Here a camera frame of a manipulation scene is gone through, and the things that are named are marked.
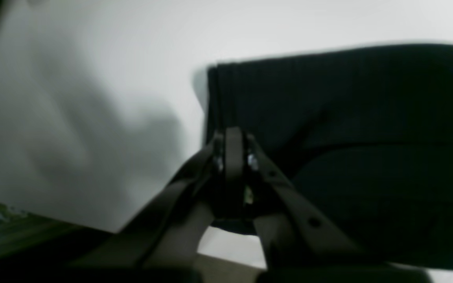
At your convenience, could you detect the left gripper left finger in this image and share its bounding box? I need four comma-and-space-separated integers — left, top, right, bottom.
70, 134, 225, 273

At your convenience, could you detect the black T-shirt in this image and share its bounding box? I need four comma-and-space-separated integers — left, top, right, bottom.
206, 44, 453, 270

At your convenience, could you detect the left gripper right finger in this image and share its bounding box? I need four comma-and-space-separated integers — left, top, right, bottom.
225, 127, 431, 283

